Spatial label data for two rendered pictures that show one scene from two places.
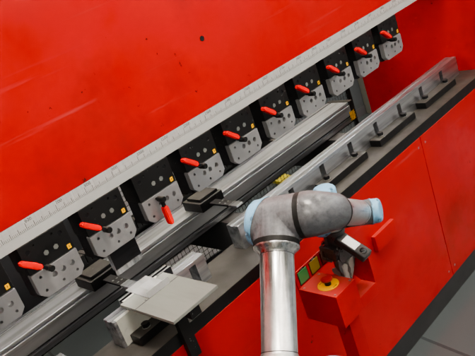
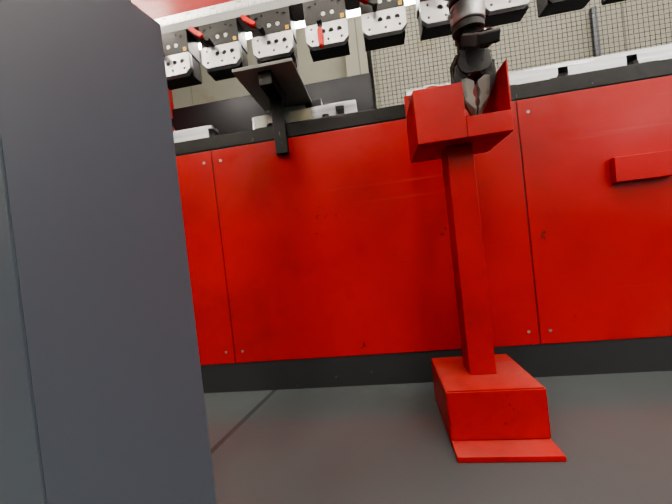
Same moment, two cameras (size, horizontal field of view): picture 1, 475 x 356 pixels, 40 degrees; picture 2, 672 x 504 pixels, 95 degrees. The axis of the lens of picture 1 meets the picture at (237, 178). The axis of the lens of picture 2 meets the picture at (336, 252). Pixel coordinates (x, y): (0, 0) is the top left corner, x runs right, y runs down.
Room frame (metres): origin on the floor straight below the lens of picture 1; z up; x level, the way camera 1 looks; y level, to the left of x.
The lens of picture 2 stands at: (1.13, -0.52, 0.45)
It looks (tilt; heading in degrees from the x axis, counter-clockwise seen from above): 1 degrees down; 47
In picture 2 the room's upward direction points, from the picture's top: 6 degrees counter-clockwise
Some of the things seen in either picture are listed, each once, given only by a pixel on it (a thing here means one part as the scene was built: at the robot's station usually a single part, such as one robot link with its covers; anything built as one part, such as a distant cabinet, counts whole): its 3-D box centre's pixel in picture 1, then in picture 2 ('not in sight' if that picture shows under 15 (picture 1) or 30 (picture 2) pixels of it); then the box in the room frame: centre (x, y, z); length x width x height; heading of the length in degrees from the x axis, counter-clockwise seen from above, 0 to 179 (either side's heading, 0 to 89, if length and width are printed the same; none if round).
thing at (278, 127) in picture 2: (189, 329); (276, 117); (1.69, 0.29, 0.88); 0.14 x 0.04 x 0.22; 39
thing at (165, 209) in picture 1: (165, 210); (320, 34); (1.88, 0.25, 1.20); 0.04 x 0.02 x 0.10; 39
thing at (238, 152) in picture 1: (234, 135); (440, 5); (2.20, -0.04, 1.25); 0.15 x 0.09 x 0.17; 129
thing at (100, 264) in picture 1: (109, 276); not in sight; (1.96, 0.51, 1.01); 0.26 x 0.12 x 0.05; 39
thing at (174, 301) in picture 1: (167, 296); (276, 88); (1.72, 0.31, 1.00); 0.26 x 0.18 x 0.01; 39
